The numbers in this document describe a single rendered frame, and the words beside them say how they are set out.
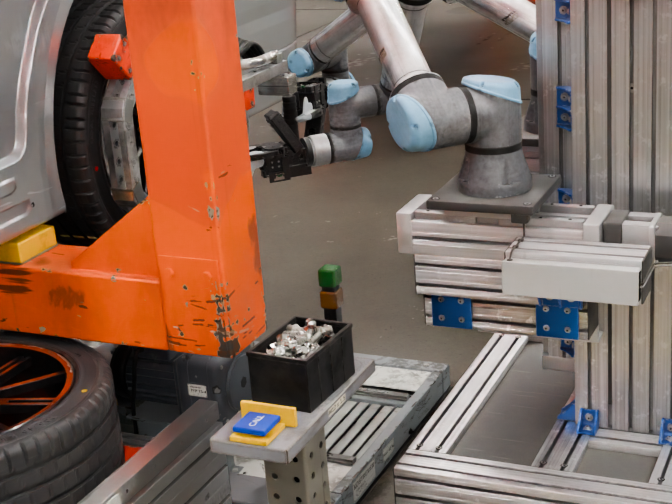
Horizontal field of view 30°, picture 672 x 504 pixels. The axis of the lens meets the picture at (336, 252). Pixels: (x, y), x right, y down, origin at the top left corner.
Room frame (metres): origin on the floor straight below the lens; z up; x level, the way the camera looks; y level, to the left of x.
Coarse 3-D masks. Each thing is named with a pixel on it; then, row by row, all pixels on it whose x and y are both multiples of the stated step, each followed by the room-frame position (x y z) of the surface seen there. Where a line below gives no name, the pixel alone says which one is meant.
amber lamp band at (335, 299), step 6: (324, 294) 2.49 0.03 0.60; (330, 294) 2.48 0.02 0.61; (336, 294) 2.48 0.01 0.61; (342, 294) 2.51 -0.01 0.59; (324, 300) 2.49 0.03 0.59; (330, 300) 2.48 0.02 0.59; (336, 300) 2.48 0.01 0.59; (342, 300) 2.51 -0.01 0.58; (324, 306) 2.49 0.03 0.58; (330, 306) 2.48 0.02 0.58; (336, 306) 2.48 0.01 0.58
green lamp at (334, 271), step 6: (318, 270) 2.50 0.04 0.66; (324, 270) 2.49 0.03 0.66; (330, 270) 2.49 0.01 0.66; (336, 270) 2.49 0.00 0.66; (318, 276) 2.49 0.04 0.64; (324, 276) 2.49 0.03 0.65; (330, 276) 2.48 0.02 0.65; (336, 276) 2.49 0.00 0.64; (324, 282) 2.49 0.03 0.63; (330, 282) 2.48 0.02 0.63; (336, 282) 2.49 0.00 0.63
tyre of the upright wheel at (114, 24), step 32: (96, 0) 3.13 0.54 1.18; (64, 32) 3.01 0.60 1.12; (96, 32) 2.97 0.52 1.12; (64, 64) 2.93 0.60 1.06; (64, 96) 2.89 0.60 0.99; (96, 96) 2.90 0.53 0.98; (64, 128) 2.86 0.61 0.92; (96, 128) 2.89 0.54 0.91; (64, 160) 2.86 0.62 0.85; (96, 160) 2.87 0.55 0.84; (64, 192) 2.87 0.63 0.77; (96, 192) 2.86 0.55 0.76; (64, 224) 2.94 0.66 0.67; (96, 224) 2.89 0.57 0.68
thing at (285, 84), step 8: (288, 72) 3.17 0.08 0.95; (272, 80) 3.14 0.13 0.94; (280, 80) 3.13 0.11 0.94; (288, 80) 3.13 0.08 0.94; (296, 80) 3.17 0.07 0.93; (264, 88) 3.15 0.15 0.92; (272, 88) 3.14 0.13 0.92; (280, 88) 3.13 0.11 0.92; (288, 88) 3.13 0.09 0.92; (296, 88) 3.16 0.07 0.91
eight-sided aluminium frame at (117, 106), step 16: (112, 80) 2.92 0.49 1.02; (128, 80) 2.90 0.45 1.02; (112, 96) 2.89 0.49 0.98; (128, 96) 2.88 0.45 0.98; (112, 112) 2.86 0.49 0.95; (128, 112) 2.86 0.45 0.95; (112, 128) 2.88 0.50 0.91; (128, 128) 2.87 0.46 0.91; (112, 144) 2.87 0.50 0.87; (128, 144) 2.85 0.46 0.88; (112, 160) 2.87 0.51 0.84; (128, 160) 2.85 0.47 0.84; (112, 176) 2.87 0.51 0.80; (128, 176) 2.85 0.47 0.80; (112, 192) 2.87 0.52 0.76; (128, 192) 2.85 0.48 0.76; (144, 192) 2.89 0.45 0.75; (128, 208) 2.89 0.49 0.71
